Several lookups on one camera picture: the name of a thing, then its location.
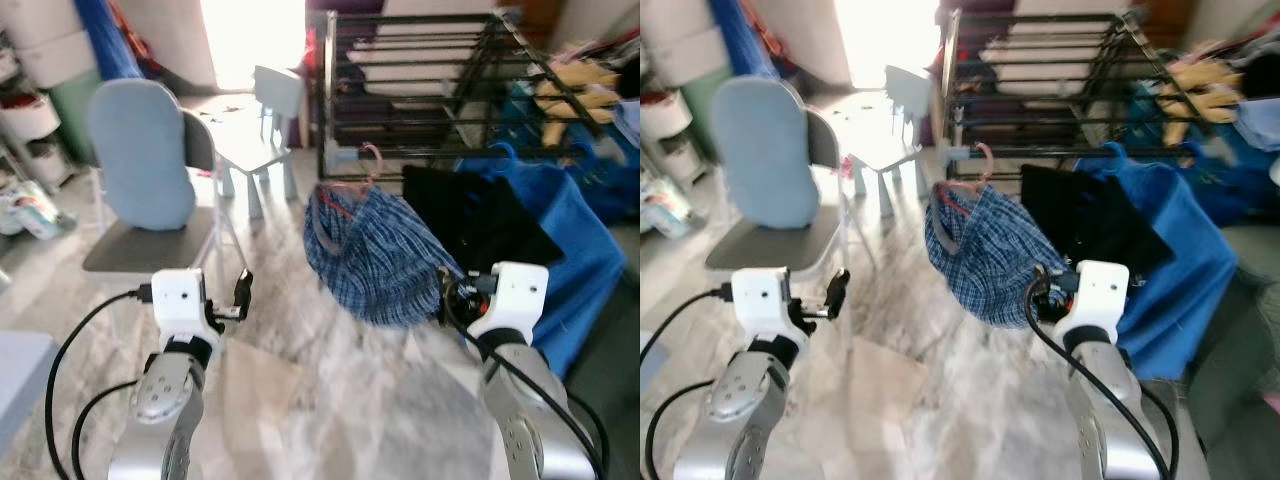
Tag blue plaid garment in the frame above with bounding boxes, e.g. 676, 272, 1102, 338
922, 183, 1056, 331
303, 180, 466, 329

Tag pink clothes hanger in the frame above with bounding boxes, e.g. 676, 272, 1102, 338
320, 142, 386, 216
935, 142, 998, 216

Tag black button shirt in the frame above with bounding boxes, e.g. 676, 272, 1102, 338
402, 165, 566, 276
1020, 165, 1176, 276

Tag grey folding chair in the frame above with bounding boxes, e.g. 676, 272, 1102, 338
705, 105, 861, 291
82, 105, 251, 291

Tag beige cardboard sheet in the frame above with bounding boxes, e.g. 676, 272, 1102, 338
850, 340, 936, 471

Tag white children's chair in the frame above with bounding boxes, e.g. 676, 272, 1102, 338
845, 65, 936, 221
213, 65, 304, 221

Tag teal blue bag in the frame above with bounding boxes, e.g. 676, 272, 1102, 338
1130, 80, 1280, 226
505, 80, 641, 226

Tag printed plastic pack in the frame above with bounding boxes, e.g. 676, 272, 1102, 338
0, 183, 63, 241
640, 175, 696, 239

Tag yellow plush toy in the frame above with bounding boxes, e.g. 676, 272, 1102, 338
533, 58, 621, 149
1160, 55, 1246, 151

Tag black metal drying rack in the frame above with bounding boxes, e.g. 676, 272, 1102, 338
315, 8, 641, 186
940, 8, 1251, 191

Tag light blue cloth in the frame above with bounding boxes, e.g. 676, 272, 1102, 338
1235, 95, 1280, 151
612, 98, 641, 146

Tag green storage bin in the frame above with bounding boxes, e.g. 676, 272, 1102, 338
680, 65, 731, 161
50, 68, 101, 166

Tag white tiered trolley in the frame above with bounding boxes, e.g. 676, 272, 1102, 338
0, 30, 71, 191
640, 85, 696, 191

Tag blue hanging cloth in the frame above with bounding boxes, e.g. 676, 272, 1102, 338
75, 0, 141, 81
710, 0, 776, 81

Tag white storage container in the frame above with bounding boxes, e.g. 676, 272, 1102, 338
655, 0, 721, 86
20, 0, 91, 86

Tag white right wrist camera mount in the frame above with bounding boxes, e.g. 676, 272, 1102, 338
1055, 260, 1131, 346
468, 262, 550, 346

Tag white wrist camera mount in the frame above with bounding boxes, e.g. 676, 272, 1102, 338
730, 267, 806, 339
150, 268, 223, 339
1055, 260, 1131, 346
468, 262, 550, 346

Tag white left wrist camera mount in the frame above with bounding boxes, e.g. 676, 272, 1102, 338
150, 268, 223, 339
730, 267, 806, 339

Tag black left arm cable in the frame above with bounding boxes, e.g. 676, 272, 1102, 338
43, 284, 153, 480
645, 380, 721, 480
640, 284, 736, 371
70, 380, 141, 480

